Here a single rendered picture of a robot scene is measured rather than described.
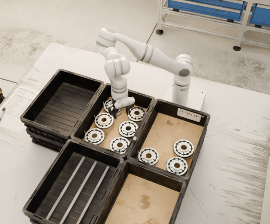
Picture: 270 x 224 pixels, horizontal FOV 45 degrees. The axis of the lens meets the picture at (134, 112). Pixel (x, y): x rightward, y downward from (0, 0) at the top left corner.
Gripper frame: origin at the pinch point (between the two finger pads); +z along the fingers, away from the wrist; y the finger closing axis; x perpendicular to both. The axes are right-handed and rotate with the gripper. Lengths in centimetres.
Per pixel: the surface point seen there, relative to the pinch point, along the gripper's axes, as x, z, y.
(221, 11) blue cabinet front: -123, 62, -145
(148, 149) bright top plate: 15.4, 14.4, -7.7
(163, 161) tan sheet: 22.6, 17.3, -12.2
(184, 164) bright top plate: 29.5, 14.4, -20.1
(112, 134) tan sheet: -2.1, 17.2, 5.4
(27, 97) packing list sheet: -58, 30, 43
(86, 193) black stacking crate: 24.0, 17.4, 27.6
